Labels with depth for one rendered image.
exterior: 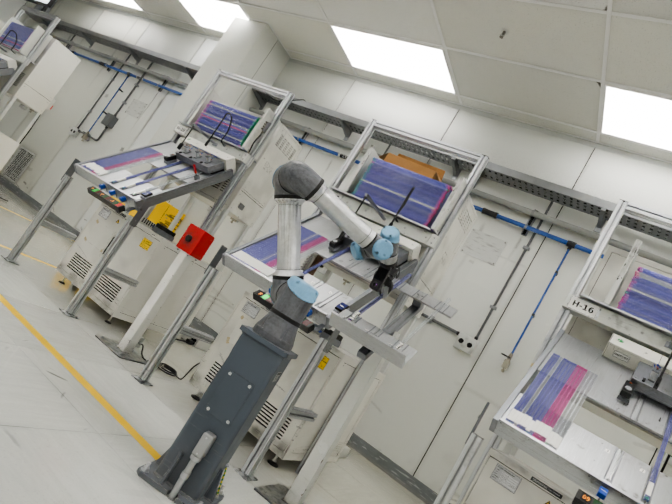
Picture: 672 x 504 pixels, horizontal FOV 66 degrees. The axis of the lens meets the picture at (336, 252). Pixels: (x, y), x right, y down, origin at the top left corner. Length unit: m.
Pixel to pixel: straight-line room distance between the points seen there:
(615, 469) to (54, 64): 5.92
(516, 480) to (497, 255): 2.29
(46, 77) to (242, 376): 5.06
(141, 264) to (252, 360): 1.79
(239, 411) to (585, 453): 1.15
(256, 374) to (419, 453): 2.47
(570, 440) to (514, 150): 3.02
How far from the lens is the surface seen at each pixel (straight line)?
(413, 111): 5.07
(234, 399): 1.73
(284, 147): 3.81
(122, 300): 3.39
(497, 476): 2.27
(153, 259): 3.38
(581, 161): 4.53
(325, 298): 2.33
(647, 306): 2.52
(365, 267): 2.58
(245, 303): 2.82
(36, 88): 6.35
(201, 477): 1.80
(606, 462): 2.03
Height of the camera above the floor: 0.70
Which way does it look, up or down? 7 degrees up
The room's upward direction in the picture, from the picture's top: 32 degrees clockwise
